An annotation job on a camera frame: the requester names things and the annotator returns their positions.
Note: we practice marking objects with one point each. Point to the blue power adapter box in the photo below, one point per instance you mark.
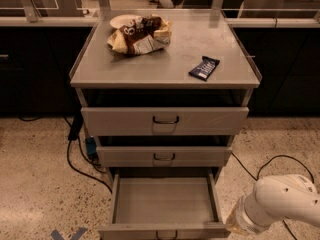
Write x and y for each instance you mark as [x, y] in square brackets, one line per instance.
[90, 147]

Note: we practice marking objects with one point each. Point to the dark blue snack bar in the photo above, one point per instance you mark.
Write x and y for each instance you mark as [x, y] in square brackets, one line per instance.
[204, 70]

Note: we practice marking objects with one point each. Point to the grey metal drawer cabinet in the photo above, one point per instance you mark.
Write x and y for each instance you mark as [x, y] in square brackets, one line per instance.
[105, 79]

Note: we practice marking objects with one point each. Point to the grey middle drawer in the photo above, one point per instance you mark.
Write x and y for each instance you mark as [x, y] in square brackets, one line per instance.
[163, 156]

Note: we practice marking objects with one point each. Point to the grey top drawer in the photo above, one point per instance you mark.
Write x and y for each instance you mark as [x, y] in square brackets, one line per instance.
[148, 121]

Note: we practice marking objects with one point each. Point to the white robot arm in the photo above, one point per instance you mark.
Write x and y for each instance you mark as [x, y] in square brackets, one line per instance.
[275, 198]

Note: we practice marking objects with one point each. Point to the grey drawer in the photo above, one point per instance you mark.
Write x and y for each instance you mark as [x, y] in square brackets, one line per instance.
[164, 207]
[148, 121]
[163, 156]

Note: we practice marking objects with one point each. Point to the grey bottom drawer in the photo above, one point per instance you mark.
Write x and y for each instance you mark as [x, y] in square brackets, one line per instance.
[164, 207]

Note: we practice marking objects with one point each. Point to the crumpled brown chip bag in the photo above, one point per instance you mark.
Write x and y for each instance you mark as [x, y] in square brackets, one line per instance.
[141, 35]

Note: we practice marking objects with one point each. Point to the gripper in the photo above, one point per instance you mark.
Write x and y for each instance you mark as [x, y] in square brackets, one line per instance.
[247, 211]

